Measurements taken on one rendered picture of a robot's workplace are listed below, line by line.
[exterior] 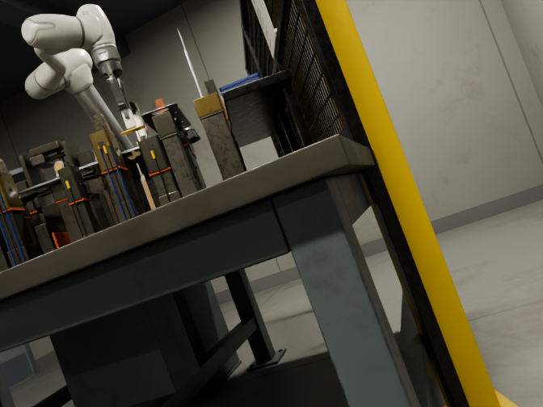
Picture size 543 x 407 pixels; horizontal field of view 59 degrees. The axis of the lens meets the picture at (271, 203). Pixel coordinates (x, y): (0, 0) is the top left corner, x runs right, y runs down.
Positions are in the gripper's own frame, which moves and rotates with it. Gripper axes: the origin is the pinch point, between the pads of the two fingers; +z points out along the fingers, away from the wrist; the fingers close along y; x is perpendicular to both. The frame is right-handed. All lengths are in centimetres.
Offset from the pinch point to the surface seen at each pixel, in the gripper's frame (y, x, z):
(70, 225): 5.5, -29.0, 28.2
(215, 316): -70, -7, 85
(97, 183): -18.4, -23.0, 13.6
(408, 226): 53, 62, 62
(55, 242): 6.3, -35.3, 31.8
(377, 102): 53, 66, 32
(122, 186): 23.9, -4.3, 25.2
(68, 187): 21.3, -20.1, 19.3
